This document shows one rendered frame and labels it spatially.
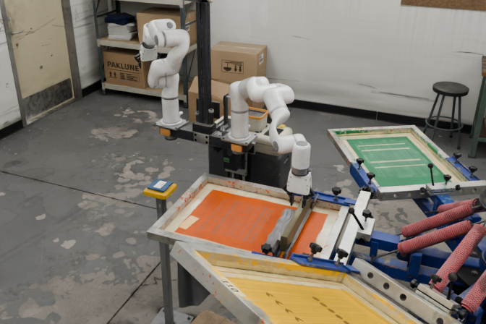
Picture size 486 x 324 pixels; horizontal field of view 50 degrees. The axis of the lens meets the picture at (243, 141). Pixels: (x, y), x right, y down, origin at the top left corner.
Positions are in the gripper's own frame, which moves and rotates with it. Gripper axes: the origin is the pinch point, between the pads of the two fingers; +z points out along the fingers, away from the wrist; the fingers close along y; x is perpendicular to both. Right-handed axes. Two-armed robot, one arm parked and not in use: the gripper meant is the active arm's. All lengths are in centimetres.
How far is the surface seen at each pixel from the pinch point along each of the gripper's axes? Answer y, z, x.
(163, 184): 75, 15, -12
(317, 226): -7.6, 16.2, -8.5
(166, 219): 56, 13, 18
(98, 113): 315, 115, -273
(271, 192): 20.3, 13.8, -25.0
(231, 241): 24.3, 16.2, 17.8
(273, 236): 8.2, 15.6, 8.0
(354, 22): 48, 5, -380
